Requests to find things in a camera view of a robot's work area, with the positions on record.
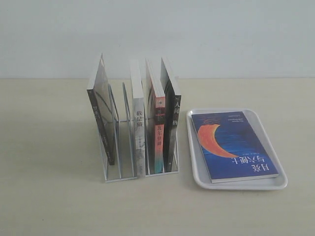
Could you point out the blue book orange crescent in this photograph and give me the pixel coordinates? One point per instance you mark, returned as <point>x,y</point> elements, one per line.
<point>231,149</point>

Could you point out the red teal spine book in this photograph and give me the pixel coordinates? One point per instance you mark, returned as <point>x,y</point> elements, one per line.
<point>155,118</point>

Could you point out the black rightmost book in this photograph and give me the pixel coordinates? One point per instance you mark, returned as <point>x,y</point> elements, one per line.
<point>172,109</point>

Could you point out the white spine book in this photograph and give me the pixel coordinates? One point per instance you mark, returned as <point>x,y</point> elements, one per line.
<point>138,114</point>

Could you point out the dark grey leftmost book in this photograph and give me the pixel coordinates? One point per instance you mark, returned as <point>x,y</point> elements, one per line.
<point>98,94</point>

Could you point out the white plastic tray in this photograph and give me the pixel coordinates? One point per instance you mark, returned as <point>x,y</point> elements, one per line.
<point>199,169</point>

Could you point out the white wire book rack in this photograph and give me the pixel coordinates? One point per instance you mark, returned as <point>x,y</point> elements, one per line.
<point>133,140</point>

